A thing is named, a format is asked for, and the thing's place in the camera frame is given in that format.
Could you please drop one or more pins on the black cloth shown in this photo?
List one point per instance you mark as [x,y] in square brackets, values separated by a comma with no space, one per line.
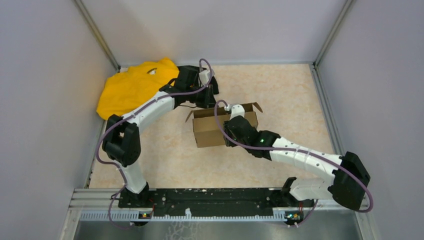
[190,78]

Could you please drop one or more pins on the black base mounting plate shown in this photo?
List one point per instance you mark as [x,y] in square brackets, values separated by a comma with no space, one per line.
[212,202]

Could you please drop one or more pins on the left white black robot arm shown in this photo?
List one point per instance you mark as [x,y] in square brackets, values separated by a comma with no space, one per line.
[121,140]

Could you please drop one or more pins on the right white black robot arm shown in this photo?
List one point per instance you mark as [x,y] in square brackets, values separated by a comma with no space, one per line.
[342,178]

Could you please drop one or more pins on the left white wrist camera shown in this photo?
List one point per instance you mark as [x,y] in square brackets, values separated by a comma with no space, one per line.
[205,77]

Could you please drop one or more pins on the yellow shirt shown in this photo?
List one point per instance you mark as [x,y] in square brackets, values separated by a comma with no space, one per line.
[126,91]

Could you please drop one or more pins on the brown cardboard box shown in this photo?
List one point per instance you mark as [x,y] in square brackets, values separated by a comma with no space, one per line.
[206,129]

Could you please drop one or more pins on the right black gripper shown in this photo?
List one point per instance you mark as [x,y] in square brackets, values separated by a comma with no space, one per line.
[226,130]

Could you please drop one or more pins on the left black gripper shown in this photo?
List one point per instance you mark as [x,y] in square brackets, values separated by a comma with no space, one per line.
[209,100]

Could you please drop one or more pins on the aluminium frame rail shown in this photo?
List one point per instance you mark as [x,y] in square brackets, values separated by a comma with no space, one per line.
[101,204]

